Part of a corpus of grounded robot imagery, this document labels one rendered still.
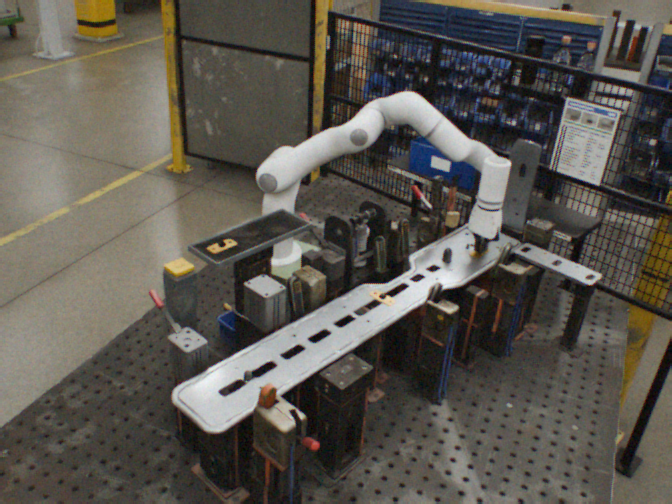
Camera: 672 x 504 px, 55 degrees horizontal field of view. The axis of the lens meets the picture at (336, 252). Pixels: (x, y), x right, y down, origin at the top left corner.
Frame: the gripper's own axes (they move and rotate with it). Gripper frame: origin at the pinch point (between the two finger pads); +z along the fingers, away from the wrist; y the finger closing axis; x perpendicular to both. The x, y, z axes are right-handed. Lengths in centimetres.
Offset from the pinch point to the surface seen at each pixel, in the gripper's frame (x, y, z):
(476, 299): -21.9, 13.2, 5.6
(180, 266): -96, -38, -13
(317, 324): -71, -9, 3
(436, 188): -1.7, -20.1, -15.0
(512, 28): 195, -107, -34
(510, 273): -8.2, 16.3, 0.2
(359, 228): -40.9, -21.1, -12.3
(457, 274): -17.3, 2.5, 3.3
